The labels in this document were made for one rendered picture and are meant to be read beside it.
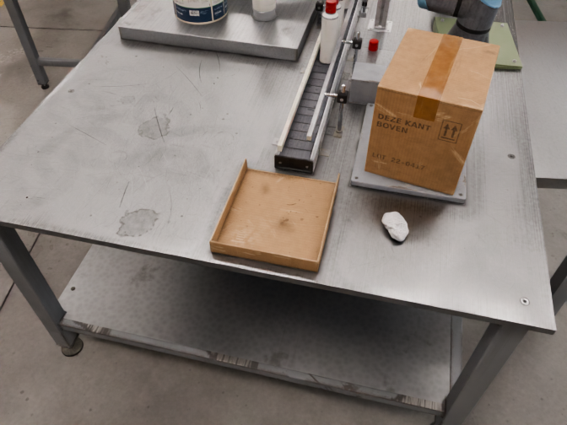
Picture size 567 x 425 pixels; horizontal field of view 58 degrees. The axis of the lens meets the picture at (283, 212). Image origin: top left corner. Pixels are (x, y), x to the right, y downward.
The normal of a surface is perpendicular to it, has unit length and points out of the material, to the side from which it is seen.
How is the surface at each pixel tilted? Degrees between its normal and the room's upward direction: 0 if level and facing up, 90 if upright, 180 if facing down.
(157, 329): 1
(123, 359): 0
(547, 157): 0
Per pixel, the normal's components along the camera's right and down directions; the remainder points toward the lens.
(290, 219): 0.00, -0.67
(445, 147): -0.39, 0.68
